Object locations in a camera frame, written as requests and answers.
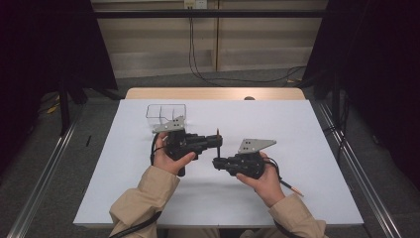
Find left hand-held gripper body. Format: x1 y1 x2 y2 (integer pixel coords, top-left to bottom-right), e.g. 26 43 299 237
152 115 214 179

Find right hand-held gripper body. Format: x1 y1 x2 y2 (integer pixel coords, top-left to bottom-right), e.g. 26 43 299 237
227 138 278 180

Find clear plastic organizer box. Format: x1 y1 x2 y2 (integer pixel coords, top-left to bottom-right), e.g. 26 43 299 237
145 103 188 134

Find person's left hand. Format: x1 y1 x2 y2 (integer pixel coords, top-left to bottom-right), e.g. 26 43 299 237
153 131 198 177

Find person's right hand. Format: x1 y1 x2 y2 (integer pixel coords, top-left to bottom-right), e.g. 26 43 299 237
235 151 287 209

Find wooden table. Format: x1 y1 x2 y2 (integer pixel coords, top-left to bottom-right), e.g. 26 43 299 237
124 86 307 101

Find black curtain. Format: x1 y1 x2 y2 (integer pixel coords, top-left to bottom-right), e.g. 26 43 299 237
0 0 119 177
301 0 420 191

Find left hand-held gripper cable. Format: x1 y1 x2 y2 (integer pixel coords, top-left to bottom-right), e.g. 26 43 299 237
108 132 166 238

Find black wall cable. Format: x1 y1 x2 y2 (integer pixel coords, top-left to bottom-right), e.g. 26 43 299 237
187 7 308 88

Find black cables beside rail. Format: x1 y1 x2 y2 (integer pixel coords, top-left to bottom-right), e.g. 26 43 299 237
323 93 353 160

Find black metal stand post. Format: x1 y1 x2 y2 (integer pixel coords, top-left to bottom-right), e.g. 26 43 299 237
57 77 72 137

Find black horizontal frame bar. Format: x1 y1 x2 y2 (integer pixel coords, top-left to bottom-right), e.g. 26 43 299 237
93 9 329 20

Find white wall socket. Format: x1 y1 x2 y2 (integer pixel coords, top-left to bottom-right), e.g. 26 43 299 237
183 0 209 10

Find aluminium floor rail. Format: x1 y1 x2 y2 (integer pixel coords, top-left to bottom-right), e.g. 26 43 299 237
315 99 403 238
5 107 85 238

